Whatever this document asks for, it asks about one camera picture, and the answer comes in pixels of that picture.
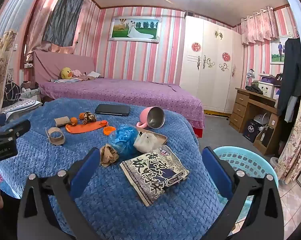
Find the grey window curtain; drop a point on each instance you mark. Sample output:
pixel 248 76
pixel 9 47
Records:
pixel 63 17

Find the plain brown paper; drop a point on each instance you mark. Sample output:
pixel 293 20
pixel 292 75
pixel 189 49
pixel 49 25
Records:
pixel 109 155

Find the white storage box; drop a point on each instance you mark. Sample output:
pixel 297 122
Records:
pixel 266 88

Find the orange fruit, near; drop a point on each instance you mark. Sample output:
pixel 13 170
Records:
pixel 74 121

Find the pink floral valance curtain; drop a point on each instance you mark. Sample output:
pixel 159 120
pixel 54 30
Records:
pixel 259 27

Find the white bag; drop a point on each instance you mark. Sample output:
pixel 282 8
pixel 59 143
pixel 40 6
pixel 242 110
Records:
pixel 145 142

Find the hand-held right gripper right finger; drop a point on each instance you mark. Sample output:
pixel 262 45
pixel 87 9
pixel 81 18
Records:
pixel 216 172

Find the white clothing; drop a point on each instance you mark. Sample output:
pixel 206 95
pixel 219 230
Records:
pixel 94 74

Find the pink satin curtain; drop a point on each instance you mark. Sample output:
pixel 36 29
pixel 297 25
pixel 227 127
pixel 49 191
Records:
pixel 41 22

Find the black printed snack packet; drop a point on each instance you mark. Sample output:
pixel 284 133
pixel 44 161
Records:
pixel 153 175

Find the desk lamp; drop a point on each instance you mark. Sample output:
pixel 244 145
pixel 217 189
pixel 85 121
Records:
pixel 250 73

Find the purple dotted bed blanket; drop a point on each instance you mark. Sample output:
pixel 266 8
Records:
pixel 140 95

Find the beige floral curtain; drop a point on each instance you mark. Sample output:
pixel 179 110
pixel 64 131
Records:
pixel 0 62

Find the black gift bag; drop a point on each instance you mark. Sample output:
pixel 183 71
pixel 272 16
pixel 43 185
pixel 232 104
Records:
pixel 251 131

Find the yellow duck plush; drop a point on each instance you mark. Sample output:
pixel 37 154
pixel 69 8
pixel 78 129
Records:
pixel 66 73

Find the blue quilted blanket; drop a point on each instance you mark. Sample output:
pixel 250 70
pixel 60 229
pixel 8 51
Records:
pixel 115 205

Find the floral floor curtain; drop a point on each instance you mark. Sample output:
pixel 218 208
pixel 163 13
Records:
pixel 296 140

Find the wooden desk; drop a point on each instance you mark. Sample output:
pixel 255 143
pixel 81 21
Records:
pixel 243 105

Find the framed wedding picture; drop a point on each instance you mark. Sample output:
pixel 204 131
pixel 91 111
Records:
pixel 134 28

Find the light blue plastic basket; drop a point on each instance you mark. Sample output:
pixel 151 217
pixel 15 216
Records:
pixel 248 160

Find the small framed picture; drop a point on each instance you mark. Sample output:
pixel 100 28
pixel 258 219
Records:
pixel 277 52

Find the black patterned bag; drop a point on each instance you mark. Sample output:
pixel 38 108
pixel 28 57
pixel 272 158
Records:
pixel 11 92

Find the pink metal-lined cup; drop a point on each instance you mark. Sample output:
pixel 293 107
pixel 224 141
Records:
pixel 144 116

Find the pink clothing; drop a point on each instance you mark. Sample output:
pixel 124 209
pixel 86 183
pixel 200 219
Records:
pixel 78 73

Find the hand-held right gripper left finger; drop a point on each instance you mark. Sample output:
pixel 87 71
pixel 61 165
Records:
pixel 86 172

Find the blue plastic bag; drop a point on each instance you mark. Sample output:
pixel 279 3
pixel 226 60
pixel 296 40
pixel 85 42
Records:
pixel 124 137

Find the black hanging jacket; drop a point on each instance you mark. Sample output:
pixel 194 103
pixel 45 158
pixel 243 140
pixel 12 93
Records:
pixel 290 80

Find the white wardrobe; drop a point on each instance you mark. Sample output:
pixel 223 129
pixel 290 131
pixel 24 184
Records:
pixel 210 80

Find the orange plastic pouch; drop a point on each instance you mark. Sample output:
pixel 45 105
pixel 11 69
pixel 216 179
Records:
pixel 85 128

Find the dotted white board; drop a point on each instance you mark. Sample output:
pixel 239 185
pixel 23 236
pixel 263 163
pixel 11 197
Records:
pixel 20 105

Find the brown flat tray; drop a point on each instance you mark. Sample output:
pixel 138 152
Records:
pixel 161 139

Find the white small fan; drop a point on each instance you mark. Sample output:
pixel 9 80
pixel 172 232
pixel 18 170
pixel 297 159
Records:
pixel 261 118

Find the crumpled patterned brown paper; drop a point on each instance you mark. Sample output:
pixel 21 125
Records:
pixel 89 118

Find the black wallet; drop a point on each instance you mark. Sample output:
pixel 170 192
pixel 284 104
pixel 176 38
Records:
pixel 112 110

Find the orange round lid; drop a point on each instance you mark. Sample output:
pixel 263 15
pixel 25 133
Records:
pixel 109 130

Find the pink covered headboard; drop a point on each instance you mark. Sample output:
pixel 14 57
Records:
pixel 53 62

